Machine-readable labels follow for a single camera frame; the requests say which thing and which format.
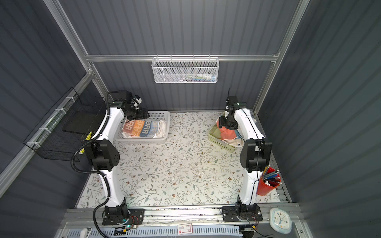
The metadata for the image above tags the orange patterned towel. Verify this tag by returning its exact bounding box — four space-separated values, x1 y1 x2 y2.
122 120 159 138

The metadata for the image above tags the green plastic towel basket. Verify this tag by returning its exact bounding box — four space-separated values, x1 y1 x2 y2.
207 124 237 153

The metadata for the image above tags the white wall clock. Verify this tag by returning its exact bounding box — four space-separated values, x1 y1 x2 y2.
269 208 292 234

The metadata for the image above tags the white wire wall basket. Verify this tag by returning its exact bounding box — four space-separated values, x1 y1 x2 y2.
151 58 220 84

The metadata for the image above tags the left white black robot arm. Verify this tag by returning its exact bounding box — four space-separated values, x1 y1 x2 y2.
70 91 149 225

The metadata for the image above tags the white terry towel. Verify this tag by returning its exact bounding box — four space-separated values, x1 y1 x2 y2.
155 120 167 138

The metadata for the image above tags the yellow marker pen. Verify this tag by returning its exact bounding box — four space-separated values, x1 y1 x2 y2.
79 131 93 155

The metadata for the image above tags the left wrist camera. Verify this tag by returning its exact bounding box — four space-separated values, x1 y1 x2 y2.
132 95 142 108

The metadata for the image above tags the black pad in basket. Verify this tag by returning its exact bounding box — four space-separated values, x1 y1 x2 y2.
63 112 96 134

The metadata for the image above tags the pink towel with teal border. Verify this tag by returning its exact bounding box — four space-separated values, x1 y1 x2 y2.
216 119 244 147

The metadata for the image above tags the red pen cup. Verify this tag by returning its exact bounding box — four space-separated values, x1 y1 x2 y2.
257 166 282 196

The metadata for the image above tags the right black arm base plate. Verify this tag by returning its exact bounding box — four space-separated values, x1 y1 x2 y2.
219 204 263 223

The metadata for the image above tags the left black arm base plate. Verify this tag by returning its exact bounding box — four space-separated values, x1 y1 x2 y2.
102 207 145 226

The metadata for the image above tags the white plastic laundry basket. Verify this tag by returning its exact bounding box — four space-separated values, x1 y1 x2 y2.
114 111 170 144

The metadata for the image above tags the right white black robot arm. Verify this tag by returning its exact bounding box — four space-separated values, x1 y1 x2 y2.
218 96 272 222

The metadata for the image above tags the black wire wall basket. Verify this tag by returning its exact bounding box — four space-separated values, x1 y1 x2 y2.
23 84 106 161

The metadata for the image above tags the red white label card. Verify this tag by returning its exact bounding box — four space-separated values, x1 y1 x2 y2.
177 223 193 235

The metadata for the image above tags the white ventilated cable duct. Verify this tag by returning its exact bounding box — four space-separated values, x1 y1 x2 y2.
66 225 242 238

